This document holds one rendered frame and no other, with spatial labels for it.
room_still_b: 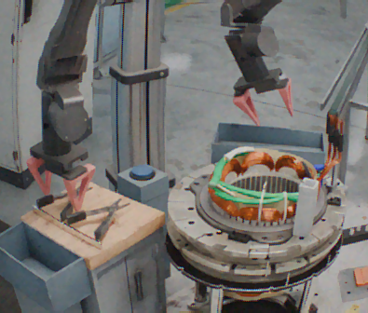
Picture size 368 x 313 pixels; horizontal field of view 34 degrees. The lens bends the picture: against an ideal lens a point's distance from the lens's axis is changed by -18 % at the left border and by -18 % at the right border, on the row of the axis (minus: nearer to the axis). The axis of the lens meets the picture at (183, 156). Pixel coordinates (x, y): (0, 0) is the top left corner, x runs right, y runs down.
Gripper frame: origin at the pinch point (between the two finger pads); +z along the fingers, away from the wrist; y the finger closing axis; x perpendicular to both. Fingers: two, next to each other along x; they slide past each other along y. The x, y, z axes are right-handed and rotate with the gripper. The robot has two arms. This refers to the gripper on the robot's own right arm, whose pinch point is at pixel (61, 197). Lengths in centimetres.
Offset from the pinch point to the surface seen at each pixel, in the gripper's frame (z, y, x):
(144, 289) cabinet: 18.0, 12.6, 6.3
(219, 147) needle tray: 3.1, 7.6, 38.1
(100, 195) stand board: 2.9, 1.4, 9.5
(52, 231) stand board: 3.2, 2.5, -6.2
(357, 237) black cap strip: 29, 38, 61
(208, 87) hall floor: 105, -159, 303
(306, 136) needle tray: 3, 20, 56
